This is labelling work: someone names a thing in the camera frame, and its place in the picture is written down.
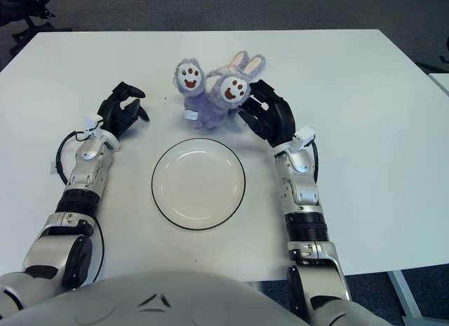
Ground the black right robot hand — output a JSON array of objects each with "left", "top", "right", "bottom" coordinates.
[{"left": 238, "top": 79, "right": 297, "bottom": 149}]

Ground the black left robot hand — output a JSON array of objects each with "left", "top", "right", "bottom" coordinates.
[{"left": 97, "top": 81, "right": 151, "bottom": 138}]

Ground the purple plush bunny doll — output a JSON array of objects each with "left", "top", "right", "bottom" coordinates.
[{"left": 173, "top": 51, "right": 267, "bottom": 134}]

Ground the white plate with black rim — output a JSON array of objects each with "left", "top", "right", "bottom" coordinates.
[{"left": 151, "top": 137, "right": 246, "bottom": 231}]

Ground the black office chair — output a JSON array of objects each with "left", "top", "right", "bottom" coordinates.
[{"left": 0, "top": 0, "right": 73, "bottom": 55}]

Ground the white side desk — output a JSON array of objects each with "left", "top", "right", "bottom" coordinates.
[{"left": 427, "top": 72, "right": 449, "bottom": 97}]

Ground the silver robot torso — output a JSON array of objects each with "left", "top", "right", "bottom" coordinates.
[{"left": 0, "top": 269, "right": 316, "bottom": 326}]

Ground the white table leg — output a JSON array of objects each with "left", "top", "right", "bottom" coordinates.
[{"left": 387, "top": 269, "right": 422, "bottom": 317}]

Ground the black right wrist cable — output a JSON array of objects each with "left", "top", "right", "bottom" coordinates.
[{"left": 307, "top": 137, "right": 321, "bottom": 186}]

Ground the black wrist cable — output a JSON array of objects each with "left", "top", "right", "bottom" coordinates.
[
  {"left": 307, "top": 137, "right": 321, "bottom": 186},
  {"left": 48, "top": 129, "right": 93, "bottom": 185}
]

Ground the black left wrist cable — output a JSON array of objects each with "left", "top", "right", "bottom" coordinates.
[{"left": 48, "top": 129, "right": 93, "bottom": 185}]

